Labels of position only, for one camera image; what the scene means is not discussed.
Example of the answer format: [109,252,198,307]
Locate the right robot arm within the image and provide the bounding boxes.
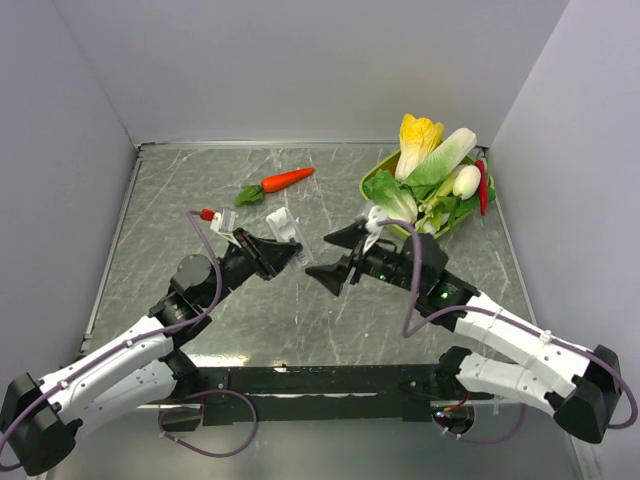
[306,221,622,444]

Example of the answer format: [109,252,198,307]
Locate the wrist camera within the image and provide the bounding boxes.
[357,201,388,254]
[198,208,238,245]

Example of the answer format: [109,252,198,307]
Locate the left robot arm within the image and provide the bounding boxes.
[1,228,306,476]

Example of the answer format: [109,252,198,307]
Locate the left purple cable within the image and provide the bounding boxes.
[0,208,261,469]

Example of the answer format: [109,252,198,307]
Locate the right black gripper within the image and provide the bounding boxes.
[305,221,424,295]

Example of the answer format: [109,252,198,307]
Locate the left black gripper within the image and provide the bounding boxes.
[202,227,302,309]

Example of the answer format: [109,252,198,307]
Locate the green romaine lettuce toy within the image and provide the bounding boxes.
[402,128,477,187]

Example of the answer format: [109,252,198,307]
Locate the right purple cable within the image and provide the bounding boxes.
[377,218,639,445]

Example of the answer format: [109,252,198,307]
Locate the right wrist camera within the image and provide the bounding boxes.
[357,201,388,254]

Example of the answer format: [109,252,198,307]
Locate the yellow napa cabbage toy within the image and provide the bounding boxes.
[395,113,445,181]

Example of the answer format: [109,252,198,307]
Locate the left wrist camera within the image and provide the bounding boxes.
[198,208,238,245]

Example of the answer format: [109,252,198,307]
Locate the white remote control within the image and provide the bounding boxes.
[266,207,314,267]

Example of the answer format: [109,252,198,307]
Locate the green celery stalk toy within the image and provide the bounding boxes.
[414,167,462,235]

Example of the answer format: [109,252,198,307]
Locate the green leafy cabbage toy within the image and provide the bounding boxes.
[363,170,418,224]

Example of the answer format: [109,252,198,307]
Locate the white radish toy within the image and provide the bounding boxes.
[452,165,482,201]

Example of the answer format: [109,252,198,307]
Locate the green plastic basket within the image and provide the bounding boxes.
[359,147,496,238]

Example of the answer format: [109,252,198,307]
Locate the orange toy carrot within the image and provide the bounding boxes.
[234,167,315,207]

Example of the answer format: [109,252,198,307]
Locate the red chili pepper toy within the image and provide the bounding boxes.
[475,159,489,216]

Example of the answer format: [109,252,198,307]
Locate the purple cable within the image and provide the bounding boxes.
[0,208,261,469]
[377,218,639,445]

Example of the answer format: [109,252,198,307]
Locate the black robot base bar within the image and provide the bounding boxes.
[137,363,501,426]

